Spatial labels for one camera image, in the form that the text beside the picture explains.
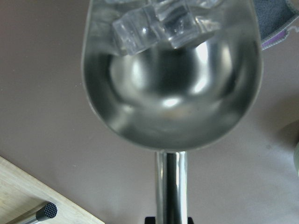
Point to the ice cubes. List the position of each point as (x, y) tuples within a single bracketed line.
[(179, 23)]

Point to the steel muddler black tip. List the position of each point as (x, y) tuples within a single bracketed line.
[(49, 211)]

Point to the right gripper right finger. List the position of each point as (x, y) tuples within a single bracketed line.
[(190, 220)]

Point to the grey folded cloth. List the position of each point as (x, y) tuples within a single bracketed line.
[(275, 18)]

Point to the bamboo cutting board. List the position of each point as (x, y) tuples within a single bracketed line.
[(21, 194)]

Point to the pale green bowl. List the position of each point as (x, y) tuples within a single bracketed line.
[(296, 158)]

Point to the stainless steel ice scoop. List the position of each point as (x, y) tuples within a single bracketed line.
[(172, 101)]

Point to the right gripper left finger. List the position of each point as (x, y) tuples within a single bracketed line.
[(150, 220)]

